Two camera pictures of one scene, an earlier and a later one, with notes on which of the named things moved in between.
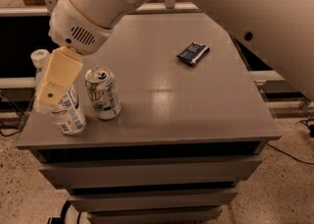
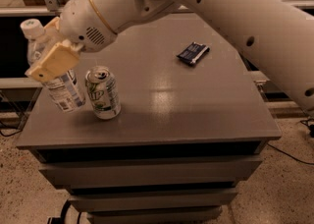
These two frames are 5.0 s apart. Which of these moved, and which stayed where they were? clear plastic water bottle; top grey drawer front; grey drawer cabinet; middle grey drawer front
Moved: clear plastic water bottle
Stayed: grey drawer cabinet; top grey drawer front; middle grey drawer front
